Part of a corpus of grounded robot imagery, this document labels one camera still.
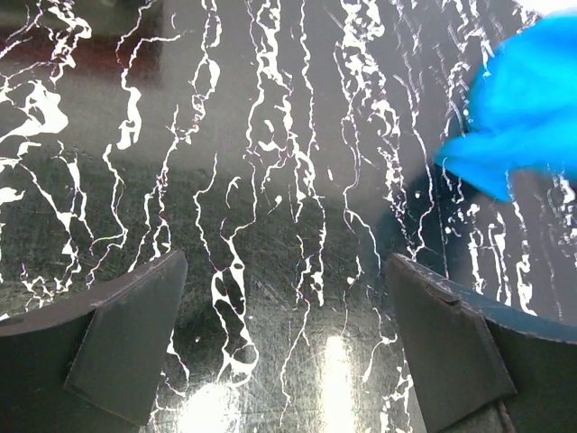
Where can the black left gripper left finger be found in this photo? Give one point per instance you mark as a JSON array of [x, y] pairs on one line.
[[92, 362]]

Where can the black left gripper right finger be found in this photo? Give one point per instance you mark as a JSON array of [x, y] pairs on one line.
[[479, 365]]

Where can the blue t shirt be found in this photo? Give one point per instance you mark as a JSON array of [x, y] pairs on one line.
[[521, 112]]

